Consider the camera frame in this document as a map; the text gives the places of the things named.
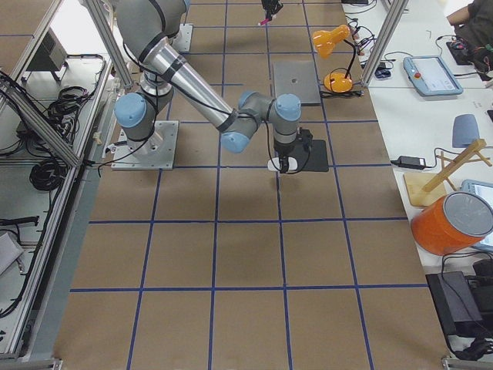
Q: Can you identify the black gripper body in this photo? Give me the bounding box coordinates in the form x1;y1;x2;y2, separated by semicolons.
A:
261;0;283;15
274;129;312;159

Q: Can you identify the white computer mouse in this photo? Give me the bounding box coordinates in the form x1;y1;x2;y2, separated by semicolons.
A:
267;156;298;173

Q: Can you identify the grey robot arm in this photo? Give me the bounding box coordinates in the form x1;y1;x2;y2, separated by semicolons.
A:
116;1;313;162
116;0;190;57

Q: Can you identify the black mousepad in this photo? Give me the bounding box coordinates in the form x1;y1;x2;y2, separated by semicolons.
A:
291;140;330;172

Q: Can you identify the grey blue mouse pad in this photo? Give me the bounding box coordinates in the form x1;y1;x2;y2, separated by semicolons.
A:
452;114;480;148

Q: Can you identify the orange desk lamp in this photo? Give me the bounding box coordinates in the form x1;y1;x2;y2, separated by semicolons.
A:
311;25;354;93

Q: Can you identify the silver closed laptop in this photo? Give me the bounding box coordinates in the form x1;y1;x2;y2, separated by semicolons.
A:
273;61;320;106

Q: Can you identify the black power adapter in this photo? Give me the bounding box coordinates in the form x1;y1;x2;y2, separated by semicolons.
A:
391;156;427;170

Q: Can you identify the wooden stand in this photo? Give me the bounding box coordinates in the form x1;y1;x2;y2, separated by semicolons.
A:
404;138;492;207

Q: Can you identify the blue teach pendant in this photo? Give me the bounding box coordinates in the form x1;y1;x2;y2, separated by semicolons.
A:
403;56;463;96

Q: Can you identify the orange cylindrical container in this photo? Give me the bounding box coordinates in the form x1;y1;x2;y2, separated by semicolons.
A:
411;191;483;256

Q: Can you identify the person in dark shirt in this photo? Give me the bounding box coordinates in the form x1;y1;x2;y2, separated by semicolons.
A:
447;0;492;81

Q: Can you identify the grey metal box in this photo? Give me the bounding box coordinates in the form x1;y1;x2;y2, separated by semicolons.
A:
26;29;68;82

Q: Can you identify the black box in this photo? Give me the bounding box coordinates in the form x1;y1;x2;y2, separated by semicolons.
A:
426;271;484;338

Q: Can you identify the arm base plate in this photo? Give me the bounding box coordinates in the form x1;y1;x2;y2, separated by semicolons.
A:
169;23;193;54
111;120;179;170

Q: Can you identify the black lamp power cable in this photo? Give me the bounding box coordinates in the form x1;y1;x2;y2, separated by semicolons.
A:
320;89;365;99

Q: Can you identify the aluminium frame post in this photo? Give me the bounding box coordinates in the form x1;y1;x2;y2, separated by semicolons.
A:
361;0;408;87

